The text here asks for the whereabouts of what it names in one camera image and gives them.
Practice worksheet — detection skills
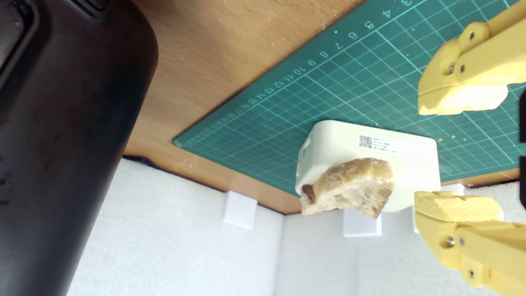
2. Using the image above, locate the brown bread slice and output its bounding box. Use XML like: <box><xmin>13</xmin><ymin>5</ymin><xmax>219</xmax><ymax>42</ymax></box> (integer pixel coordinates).
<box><xmin>300</xmin><ymin>158</ymin><xmax>395</xmax><ymax>219</ymax></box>

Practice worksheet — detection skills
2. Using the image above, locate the green cutting mat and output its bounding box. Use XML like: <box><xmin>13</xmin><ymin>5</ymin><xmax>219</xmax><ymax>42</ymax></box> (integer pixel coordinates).
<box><xmin>172</xmin><ymin>0</ymin><xmax>526</xmax><ymax>196</ymax></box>

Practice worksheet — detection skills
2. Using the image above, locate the white block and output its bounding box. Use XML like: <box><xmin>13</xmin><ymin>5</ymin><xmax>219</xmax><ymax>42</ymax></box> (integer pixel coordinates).
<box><xmin>295</xmin><ymin>120</ymin><xmax>441</xmax><ymax>213</ymax></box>

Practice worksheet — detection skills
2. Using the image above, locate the black two-slot toaster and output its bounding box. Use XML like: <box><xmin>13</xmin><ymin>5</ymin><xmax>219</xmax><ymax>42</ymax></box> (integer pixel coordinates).
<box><xmin>0</xmin><ymin>0</ymin><xmax>159</xmax><ymax>296</ymax></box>

